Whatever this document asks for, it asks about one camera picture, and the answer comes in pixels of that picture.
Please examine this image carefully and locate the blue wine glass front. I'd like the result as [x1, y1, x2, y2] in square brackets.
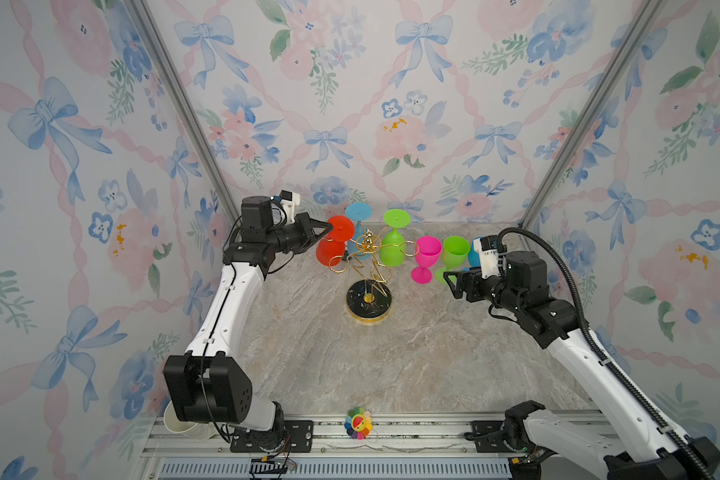
[467, 248, 480, 267]

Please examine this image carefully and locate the gold wine glass rack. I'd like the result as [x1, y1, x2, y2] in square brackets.
[328, 227, 418, 325]

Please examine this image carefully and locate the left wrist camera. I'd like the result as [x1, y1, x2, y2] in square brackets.
[271, 190, 301, 225]

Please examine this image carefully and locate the green wine glass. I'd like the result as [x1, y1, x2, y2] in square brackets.
[435, 236, 471, 284]
[379, 209, 411, 267]

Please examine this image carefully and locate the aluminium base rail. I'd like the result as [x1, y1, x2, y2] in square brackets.
[130, 412, 592, 479]

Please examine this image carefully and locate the red wine glass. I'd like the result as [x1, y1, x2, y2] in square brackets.
[316, 215, 355, 267]

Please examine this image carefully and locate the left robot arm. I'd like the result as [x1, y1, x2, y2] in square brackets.
[163, 191, 333, 451]

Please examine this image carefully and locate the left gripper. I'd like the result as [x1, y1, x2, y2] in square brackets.
[267, 214, 332, 256]

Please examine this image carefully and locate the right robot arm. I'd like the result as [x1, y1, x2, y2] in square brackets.
[443, 251, 720, 479]

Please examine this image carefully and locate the white paper cup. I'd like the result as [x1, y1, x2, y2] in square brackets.
[163, 401, 217, 441]

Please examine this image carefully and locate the green wine glass back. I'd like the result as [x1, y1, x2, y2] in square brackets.
[379, 209, 411, 267]

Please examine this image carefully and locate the green wine glass front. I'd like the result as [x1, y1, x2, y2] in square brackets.
[435, 236, 471, 284]

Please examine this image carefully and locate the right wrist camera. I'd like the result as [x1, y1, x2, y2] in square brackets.
[471, 235, 507, 279]

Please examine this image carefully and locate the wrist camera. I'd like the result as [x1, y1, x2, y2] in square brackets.
[471, 235, 507, 279]
[271, 190, 301, 225]

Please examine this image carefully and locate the light blue wine glass back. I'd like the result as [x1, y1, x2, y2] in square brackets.
[345, 202, 373, 259]

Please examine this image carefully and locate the black corrugated cable hose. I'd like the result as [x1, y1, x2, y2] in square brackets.
[495, 227, 718, 480]

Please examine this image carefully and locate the magenta wine glass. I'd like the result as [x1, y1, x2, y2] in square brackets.
[411, 236, 442, 285]

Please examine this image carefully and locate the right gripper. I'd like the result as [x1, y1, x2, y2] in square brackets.
[443, 265, 524, 319]

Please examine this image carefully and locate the rainbow flower toy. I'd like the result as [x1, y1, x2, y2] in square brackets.
[344, 407, 373, 441]

